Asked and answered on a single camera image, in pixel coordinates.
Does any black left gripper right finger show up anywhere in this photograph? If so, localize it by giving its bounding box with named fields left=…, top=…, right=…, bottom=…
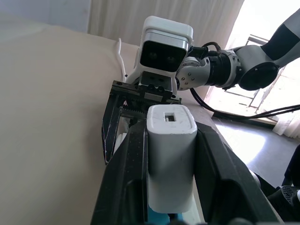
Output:
left=194, top=121, right=285, bottom=225

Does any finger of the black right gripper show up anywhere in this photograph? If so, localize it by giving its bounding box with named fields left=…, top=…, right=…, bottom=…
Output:
left=101, top=93, right=122, bottom=164

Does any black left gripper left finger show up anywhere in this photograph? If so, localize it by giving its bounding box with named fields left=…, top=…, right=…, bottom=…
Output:
left=90, top=119, right=149, bottom=225

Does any white charger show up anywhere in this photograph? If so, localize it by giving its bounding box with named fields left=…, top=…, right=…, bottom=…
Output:
left=145, top=104, right=198, bottom=207

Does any white curtain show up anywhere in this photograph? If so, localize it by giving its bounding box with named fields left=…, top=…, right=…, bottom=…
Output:
left=88, top=0, right=249, bottom=51

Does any white power strip cable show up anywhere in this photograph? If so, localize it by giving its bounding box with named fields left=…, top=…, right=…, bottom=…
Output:
left=115, top=37, right=128, bottom=82

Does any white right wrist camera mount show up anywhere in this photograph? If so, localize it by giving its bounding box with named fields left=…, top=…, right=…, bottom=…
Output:
left=125, top=15, right=195, bottom=95

